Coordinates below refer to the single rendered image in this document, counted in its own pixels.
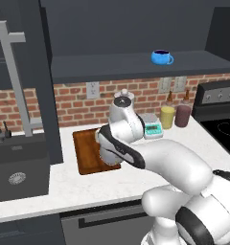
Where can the black sink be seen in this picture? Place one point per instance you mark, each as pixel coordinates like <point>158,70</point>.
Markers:
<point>19,169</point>

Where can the dark red sauce bottle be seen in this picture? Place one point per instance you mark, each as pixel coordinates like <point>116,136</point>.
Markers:
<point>183,115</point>

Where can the black stove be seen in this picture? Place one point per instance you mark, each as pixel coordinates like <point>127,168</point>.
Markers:
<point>220,121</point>

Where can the dark open wall cabinet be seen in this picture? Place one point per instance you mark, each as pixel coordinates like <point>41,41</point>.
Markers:
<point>120,68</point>

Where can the grey drawer front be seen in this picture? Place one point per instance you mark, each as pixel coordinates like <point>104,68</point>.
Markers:
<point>104,231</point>

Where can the wooden tray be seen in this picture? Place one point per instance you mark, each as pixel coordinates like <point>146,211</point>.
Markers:
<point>86,153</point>

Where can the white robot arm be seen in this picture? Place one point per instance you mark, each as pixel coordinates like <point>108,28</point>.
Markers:
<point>171,162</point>

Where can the white kitchen scale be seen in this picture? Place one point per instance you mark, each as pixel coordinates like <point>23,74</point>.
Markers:
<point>152,127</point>

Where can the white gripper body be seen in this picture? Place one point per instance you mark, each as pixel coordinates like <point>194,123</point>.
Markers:
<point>109,158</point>

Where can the white wall outlet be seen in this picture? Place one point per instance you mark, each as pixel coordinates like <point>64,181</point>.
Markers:
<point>165,85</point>
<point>180,84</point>
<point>92,90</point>

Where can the yellow sauce bottle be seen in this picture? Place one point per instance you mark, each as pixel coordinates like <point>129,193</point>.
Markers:
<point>167,116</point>

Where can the dark base cabinet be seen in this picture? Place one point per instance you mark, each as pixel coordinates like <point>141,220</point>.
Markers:
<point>27,231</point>

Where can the blue mug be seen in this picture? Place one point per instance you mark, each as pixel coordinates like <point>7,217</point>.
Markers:
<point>161,57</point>

